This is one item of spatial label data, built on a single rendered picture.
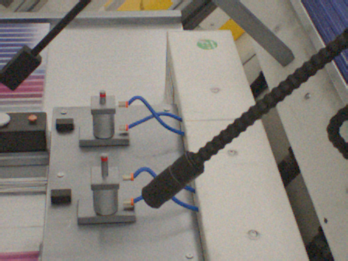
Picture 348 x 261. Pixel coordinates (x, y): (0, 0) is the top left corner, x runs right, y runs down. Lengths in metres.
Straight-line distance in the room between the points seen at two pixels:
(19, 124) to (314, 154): 0.32
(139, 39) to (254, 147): 0.38
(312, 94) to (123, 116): 0.20
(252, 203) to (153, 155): 0.13
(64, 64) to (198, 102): 0.28
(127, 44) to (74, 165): 0.35
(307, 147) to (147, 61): 0.38
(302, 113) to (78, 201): 0.22
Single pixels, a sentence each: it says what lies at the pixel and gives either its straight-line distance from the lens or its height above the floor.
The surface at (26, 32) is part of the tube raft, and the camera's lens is 1.00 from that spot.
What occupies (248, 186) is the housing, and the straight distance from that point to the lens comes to 0.62.
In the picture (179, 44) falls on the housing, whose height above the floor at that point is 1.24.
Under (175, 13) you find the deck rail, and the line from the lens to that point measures 1.04.
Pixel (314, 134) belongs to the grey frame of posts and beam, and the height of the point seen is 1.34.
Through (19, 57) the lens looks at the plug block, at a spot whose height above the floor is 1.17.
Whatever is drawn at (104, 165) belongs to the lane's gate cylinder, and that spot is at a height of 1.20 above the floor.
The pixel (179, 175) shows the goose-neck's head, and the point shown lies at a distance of 0.45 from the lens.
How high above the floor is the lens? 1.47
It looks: 21 degrees down
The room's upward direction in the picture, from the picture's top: 50 degrees clockwise
